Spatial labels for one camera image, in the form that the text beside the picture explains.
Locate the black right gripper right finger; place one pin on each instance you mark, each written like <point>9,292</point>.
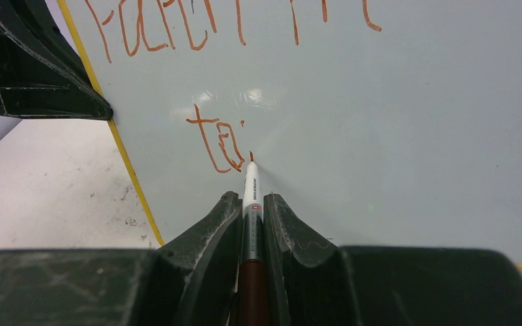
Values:
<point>314,282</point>

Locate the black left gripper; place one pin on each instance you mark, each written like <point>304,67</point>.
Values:
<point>41,75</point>

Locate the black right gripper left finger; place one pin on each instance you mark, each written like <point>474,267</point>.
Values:
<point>188,281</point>

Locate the white whiteboard marker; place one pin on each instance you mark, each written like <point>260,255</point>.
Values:
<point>253,289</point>

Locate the yellow framed whiteboard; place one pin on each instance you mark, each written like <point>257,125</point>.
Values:
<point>379,122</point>

